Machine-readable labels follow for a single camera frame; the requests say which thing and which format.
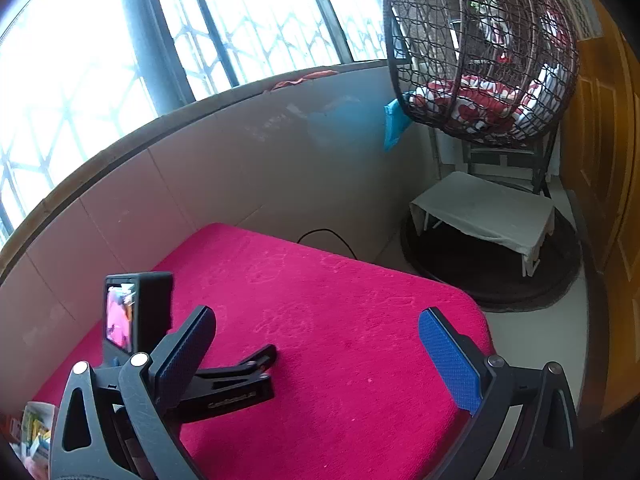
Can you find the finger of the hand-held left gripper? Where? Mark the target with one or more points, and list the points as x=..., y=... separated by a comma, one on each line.
x=235, y=392
x=252, y=362

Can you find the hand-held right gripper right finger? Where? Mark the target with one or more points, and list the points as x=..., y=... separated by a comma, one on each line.
x=450, y=365

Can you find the red white patterned cushion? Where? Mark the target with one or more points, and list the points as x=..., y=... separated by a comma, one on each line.
x=480, y=95

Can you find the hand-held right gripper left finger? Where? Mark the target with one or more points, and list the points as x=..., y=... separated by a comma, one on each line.
x=185, y=350

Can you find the dark round chair stand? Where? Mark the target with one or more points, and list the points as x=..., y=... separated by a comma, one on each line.
x=500, y=290

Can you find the colourful printed packet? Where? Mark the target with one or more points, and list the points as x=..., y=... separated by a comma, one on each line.
x=37, y=425

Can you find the black wicker hanging chair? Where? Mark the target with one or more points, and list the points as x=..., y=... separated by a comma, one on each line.
x=425, y=35

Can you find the blue plastic bag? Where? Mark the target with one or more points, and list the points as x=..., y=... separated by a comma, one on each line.
x=392, y=125

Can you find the small white covered table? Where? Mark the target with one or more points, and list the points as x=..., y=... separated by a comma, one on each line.
x=480, y=210

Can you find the wooden door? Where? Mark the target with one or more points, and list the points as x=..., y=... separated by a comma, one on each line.
x=600, y=160

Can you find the red cloth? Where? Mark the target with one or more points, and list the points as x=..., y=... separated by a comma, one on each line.
x=300, y=81

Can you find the window with metal grille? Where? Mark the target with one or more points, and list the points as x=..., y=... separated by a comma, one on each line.
x=160, y=35

